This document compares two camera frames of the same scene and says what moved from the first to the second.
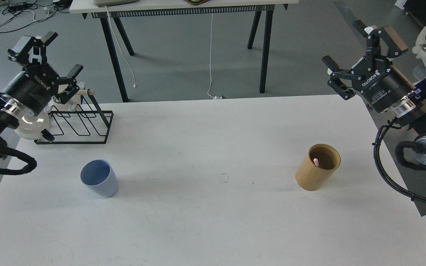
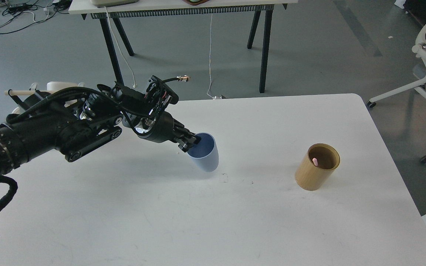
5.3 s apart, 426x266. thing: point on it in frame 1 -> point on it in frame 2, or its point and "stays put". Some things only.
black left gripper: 33,89 -> 161,128
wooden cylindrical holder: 317,166 stays put
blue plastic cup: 100,175 -> 205,154
